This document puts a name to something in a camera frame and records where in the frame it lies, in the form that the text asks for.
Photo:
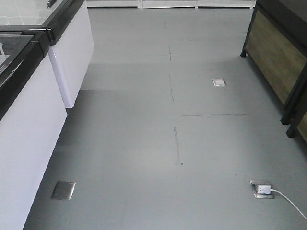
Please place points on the steel floor socket far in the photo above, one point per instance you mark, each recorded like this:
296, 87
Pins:
219, 82

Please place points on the far white chest freezer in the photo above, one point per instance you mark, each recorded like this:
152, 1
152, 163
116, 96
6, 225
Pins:
67, 26

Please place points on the white chest freezer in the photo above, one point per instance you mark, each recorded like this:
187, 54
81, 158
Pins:
67, 26
32, 114

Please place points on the near white chest freezer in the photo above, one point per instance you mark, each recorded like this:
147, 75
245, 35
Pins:
32, 114

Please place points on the open steel floor socket right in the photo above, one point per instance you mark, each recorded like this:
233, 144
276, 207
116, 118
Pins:
261, 196

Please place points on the white shelf base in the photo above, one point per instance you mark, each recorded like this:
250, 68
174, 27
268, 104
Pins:
154, 4

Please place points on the white power adapter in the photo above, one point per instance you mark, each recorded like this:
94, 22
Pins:
263, 188

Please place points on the far black wooden display stand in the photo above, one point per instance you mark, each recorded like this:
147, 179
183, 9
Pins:
276, 42

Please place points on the black wooden display stand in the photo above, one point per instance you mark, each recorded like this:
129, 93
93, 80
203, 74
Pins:
298, 127
276, 42

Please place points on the near black wooden display stand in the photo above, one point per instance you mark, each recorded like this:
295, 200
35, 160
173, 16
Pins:
298, 127

